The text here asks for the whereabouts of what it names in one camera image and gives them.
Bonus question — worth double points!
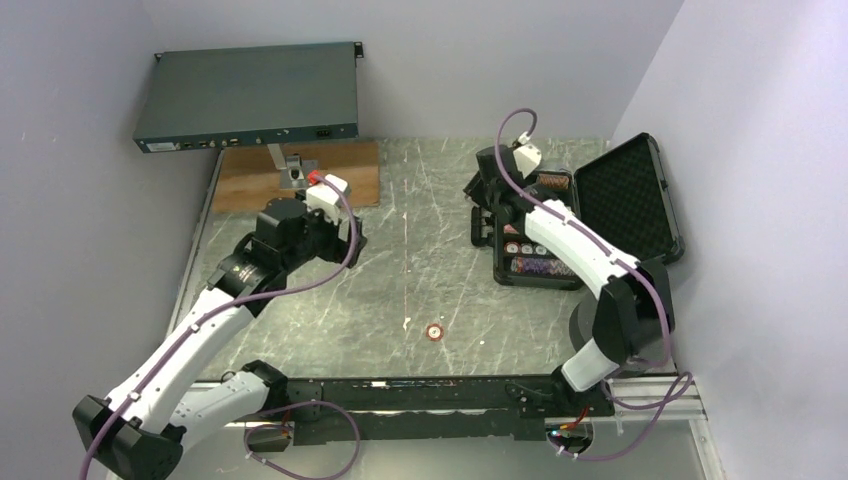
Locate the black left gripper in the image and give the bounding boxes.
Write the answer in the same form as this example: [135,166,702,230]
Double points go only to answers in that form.
[282,190,367,273]

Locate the poker chip roll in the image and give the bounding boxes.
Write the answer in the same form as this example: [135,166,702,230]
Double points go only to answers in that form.
[536,173,571,191]

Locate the single red poker chip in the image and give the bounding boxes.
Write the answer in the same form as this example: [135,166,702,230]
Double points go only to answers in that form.
[425,324,445,341]

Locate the black poker set case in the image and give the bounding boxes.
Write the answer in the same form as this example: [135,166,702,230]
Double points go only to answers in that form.
[463,133,685,290]

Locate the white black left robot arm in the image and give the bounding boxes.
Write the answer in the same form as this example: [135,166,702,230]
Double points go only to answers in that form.
[72,186,366,479]

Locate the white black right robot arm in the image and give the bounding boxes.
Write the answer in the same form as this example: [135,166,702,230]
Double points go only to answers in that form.
[475,144,674,415]

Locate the red five chip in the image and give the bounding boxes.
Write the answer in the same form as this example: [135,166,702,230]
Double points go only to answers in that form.
[504,242,521,255]

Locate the poker chips row in case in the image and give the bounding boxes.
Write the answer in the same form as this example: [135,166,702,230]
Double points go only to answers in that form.
[510,256,574,277]

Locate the brown wooden board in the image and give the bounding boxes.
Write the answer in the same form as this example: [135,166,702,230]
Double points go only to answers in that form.
[211,141,380,213]

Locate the dark green rack unit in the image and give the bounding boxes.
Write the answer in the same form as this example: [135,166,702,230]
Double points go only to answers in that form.
[133,41,364,153]

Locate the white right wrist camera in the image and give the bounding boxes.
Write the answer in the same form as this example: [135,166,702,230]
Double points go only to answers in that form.
[513,133,542,178]

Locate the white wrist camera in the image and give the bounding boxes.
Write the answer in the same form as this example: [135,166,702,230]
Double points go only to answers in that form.
[513,133,542,178]
[304,171,351,224]

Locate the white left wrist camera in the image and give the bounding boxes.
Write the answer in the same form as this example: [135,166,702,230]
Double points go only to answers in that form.
[304,171,351,224]

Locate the silver metal stand bracket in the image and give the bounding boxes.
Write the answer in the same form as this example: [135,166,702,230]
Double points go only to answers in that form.
[267,144,318,190]

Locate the black aluminium mounting rail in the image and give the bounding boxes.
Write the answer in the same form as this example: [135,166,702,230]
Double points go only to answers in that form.
[123,374,708,446]

